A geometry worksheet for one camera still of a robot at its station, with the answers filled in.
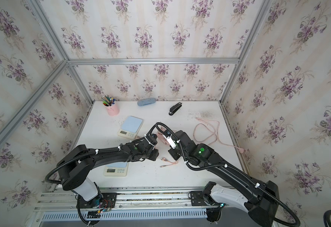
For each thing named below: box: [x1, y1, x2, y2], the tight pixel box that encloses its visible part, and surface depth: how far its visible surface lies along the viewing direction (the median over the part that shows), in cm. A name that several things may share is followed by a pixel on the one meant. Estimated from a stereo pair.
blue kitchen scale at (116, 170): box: [103, 161, 130, 177], surface depth 83 cm
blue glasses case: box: [137, 97, 157, 107], surface depth 120 cm
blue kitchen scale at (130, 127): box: [117, 115, 144, 140], surface depth 104 cm
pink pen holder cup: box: [103, 101, 121, 117], surface depth 108 cm
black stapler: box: [168, 102, 183, 116], surface depth 113 cm
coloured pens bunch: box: [101, 94, 116, 107], surface depth 106 cm
